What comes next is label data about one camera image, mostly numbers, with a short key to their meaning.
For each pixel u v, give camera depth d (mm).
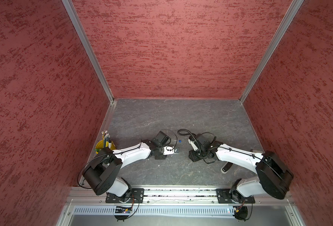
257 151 920
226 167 793
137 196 743
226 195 740
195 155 772
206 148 670
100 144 830
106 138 793
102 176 431
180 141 947
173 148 768
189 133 683
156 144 693
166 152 775
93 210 709
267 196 461
